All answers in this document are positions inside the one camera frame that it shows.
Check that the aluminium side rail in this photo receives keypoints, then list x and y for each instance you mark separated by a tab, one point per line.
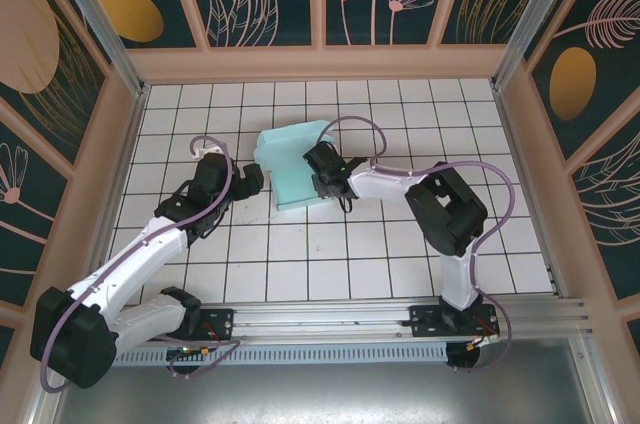
122	169
515	144

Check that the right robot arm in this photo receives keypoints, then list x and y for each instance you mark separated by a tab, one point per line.
450	214

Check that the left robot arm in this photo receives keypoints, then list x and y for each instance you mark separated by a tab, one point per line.
75	339

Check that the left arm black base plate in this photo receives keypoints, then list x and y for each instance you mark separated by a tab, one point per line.
220	324

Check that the grey metal sheet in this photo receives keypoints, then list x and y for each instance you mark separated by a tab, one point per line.
320	394

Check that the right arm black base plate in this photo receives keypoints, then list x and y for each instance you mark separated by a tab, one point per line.
425	319

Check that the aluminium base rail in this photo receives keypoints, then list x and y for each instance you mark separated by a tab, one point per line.
320	319

